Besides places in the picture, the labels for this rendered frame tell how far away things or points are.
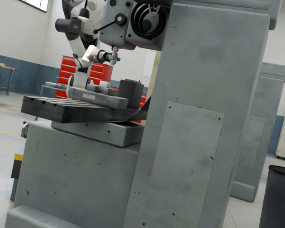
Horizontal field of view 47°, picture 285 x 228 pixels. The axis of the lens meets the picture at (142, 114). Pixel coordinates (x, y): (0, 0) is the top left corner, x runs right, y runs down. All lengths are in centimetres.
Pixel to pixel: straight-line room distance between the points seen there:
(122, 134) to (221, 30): 77
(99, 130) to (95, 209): 46
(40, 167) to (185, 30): 122
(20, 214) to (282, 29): 1002
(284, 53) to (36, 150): 961
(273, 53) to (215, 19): 936
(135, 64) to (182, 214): 1023
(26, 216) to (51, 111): 82
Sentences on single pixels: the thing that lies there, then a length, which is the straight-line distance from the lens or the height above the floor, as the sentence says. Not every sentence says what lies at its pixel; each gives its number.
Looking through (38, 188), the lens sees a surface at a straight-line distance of 224.
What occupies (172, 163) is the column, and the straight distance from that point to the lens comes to 174.
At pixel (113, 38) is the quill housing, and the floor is 134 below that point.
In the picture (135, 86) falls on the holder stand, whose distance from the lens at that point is 240.
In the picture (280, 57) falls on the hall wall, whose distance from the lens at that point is 1106.
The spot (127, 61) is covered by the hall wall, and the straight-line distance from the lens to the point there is 1193.
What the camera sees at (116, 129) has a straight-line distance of 190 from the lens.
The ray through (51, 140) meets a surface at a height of 65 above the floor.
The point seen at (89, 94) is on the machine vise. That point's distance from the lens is 205.
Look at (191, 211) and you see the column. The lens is 177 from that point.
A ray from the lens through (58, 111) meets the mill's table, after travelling 154.
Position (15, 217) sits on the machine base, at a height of 18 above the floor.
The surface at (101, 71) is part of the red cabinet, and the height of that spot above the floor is 128.
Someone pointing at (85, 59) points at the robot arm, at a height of 119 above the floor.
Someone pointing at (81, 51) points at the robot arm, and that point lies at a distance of 251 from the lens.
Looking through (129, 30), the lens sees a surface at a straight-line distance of 199.
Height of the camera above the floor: 108
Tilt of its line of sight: 4 degrees down
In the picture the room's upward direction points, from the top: 12 degrees clockwise
